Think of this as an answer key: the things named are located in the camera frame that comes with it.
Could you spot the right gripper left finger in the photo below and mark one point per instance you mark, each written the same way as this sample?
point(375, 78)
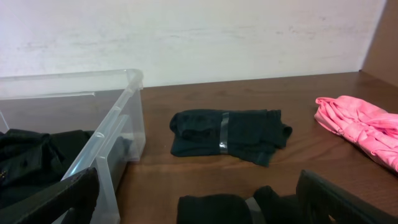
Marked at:
point(75, 197)

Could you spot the black banded cloth near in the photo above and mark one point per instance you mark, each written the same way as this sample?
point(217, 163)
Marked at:
point(265, 206)

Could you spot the clear plastic storage bin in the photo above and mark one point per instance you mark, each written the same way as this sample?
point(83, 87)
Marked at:
point(108, 103)

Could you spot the black banded cloth far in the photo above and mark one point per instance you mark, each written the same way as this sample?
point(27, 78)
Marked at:
point(251, 135)

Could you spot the black banded cloth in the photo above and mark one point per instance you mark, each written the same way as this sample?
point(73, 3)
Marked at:
point(265, 206)
point(251, 135)

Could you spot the black garment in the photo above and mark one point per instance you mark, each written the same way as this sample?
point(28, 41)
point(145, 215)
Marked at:
point(31, 161)

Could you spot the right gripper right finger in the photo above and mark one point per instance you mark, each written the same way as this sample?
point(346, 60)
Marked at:
point(324, 202)

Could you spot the pink garment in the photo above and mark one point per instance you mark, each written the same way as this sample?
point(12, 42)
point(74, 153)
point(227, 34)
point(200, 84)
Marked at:
point(371, 128)

